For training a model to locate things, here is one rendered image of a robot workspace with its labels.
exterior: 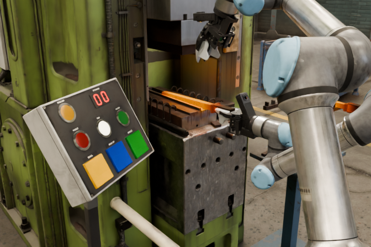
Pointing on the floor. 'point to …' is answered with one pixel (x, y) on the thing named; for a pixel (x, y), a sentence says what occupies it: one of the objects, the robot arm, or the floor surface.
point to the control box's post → (92, 223)
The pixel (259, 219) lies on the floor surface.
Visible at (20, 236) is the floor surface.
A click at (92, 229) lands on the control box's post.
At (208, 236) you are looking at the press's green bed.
